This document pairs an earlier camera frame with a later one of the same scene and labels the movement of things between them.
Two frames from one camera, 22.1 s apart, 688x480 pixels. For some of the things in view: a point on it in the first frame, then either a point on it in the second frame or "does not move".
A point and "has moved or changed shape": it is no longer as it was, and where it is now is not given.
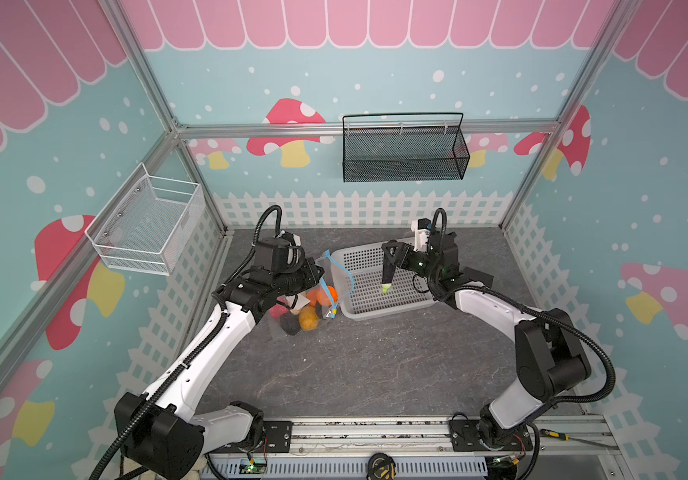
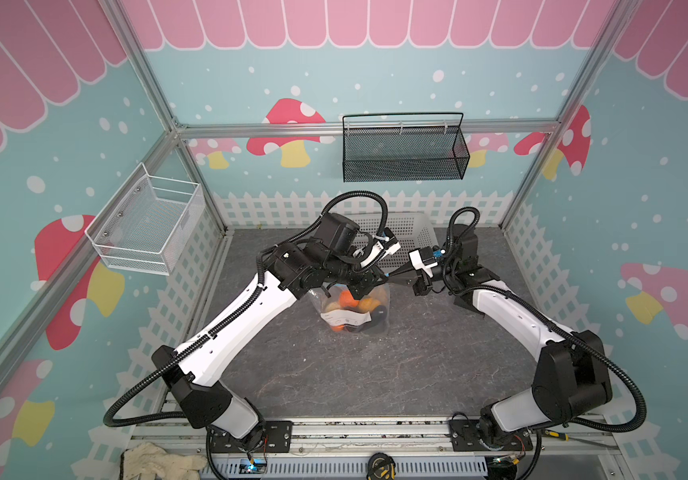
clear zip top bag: (304, 311) has moved or changed shape
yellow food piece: (308, 318) -> (368, 304)
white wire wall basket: (148, 223) does not move
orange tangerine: (334, 293) -> (346, 299)
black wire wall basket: (398, 147) does not move
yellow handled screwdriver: (566, 437) does not move
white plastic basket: (367, 300) -> (411, 230)
